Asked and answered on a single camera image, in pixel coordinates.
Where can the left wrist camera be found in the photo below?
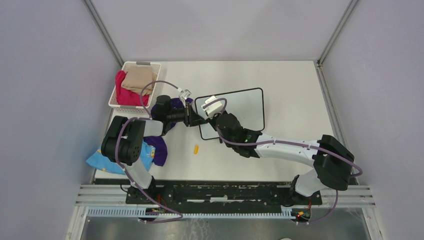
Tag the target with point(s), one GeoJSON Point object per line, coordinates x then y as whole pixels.
{"type": "Point", "coordinates": [184, 96]}

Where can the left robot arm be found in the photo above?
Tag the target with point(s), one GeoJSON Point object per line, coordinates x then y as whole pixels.
{"type": "Point", "coordinates": [122, 143]}

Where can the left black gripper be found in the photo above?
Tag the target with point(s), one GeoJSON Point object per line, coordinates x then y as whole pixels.
{"type": "Point", "coordinates": [191, 119]}

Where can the black framed whiteboard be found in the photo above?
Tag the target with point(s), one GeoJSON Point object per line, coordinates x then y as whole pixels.
{"type": "Point", "coordinates": [247, 105]}

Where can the purple cloth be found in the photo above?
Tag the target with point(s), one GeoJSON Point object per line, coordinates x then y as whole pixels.
{"type": "Point", "coordinates": [161, 150]}

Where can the blue patterned cloth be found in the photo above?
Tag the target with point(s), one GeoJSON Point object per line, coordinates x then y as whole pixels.
{"type": "Point", "coordinates": [102, 163]}

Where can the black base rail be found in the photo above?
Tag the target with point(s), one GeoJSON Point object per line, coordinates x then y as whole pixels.
{"type": "Point", "coordinates": [227, 197]}

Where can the red cloth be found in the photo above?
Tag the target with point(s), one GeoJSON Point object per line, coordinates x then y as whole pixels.
{"type": "Point", "coordinates": [125, 96]}

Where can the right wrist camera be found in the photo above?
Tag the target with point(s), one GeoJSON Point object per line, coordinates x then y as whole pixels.
{"type": "Point", "coordinates": [214, 105]}

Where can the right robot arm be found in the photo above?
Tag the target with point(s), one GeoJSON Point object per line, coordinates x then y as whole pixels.
{"type": "Point", "coordinates": [331, 162]}

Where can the beige cloth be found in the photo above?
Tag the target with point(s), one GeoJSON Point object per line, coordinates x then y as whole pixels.
{"type": "Point", "coordinates": [137, 78]}

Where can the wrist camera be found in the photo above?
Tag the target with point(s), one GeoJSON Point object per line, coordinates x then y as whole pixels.
{"type": "Point", "coordinates": [214, 105]}
{"type": "Point", "coordinates": [184, 96]}

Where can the white cable duct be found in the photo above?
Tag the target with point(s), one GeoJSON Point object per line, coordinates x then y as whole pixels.
{"type": "Point", "coordinates": [143, 212]}

